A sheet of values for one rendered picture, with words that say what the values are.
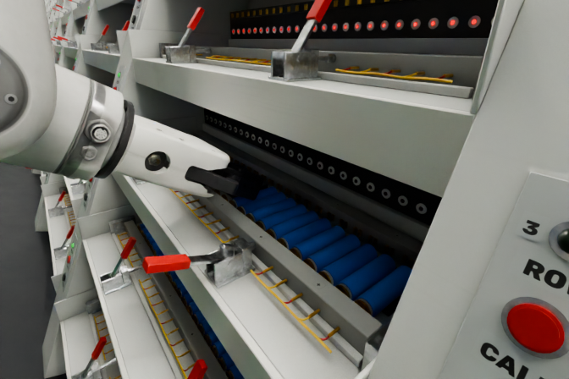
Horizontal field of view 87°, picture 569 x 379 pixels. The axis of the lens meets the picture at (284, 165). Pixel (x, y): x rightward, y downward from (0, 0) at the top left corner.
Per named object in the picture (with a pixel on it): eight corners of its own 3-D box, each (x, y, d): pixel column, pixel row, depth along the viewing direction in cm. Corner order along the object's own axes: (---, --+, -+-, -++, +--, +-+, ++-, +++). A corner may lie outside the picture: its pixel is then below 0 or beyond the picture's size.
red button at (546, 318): (552, 365, 10) (572, 324, 10) (499, 332, 11) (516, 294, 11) (555, 357, 11) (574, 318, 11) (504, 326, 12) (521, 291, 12)
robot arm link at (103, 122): (102, 85, 22) (142, 103, 24) (83, 74, 28) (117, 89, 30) (55, 190, 22) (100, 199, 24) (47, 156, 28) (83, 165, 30)
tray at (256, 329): (325, 504, 17) (341, 399, 14) (110, 173, 61) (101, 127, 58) (469, 325, 29) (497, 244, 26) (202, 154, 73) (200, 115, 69)
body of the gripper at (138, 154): (130, 104, 23) (241, 151, 31) (103, 88, 30) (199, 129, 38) (91, 194, 23) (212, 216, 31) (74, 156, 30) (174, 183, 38)
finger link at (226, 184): (227, 184, 27) (246, 184, 33) (157, 150, 29) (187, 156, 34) (222, 196, 27) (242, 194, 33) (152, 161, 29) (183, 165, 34)
